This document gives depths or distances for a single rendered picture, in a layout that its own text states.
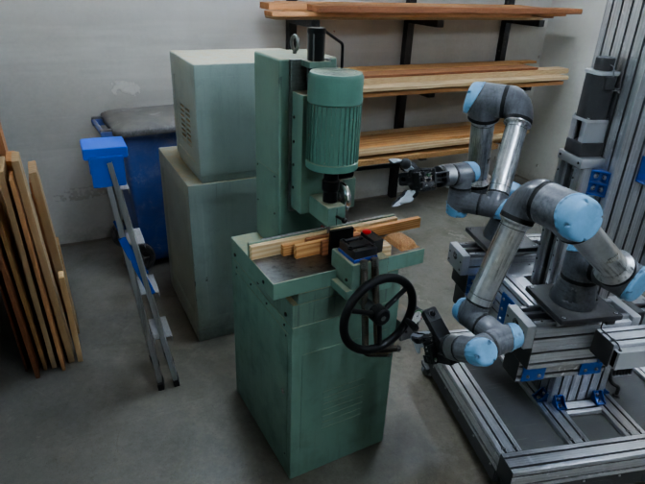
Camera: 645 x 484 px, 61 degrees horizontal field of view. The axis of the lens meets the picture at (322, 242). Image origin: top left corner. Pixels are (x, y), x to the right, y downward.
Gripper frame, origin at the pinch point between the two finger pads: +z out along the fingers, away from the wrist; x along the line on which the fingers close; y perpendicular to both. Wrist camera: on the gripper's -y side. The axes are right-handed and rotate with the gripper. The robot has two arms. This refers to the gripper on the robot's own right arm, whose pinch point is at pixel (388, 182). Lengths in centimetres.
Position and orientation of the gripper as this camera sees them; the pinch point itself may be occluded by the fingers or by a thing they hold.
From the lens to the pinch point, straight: 181.1
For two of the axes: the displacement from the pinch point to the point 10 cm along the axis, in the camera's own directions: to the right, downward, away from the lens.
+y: 4.7, 1.1, -8.7
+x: 1.0, 9.8, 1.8
